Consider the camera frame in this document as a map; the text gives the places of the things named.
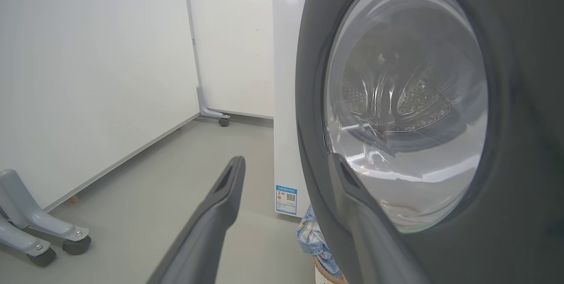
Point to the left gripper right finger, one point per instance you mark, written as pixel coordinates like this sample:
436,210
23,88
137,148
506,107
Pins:
374,248

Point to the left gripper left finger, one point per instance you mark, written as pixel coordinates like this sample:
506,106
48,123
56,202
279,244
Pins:
207,231

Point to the blue cartoon print pants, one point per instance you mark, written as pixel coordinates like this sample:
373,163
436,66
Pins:
310,235

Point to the dark round glass washer door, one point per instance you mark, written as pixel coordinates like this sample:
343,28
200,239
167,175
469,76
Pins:
520,143

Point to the cream laundry basket brown rim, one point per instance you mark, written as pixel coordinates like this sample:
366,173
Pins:
324,275

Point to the blue energy label sticker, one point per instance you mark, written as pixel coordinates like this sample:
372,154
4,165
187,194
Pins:
286,200

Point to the grey partition leg with caster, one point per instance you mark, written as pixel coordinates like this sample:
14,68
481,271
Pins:
207,108
31,218
22,242

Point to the white partition panel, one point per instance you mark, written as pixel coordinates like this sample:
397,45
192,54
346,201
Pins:
88,55
233,33

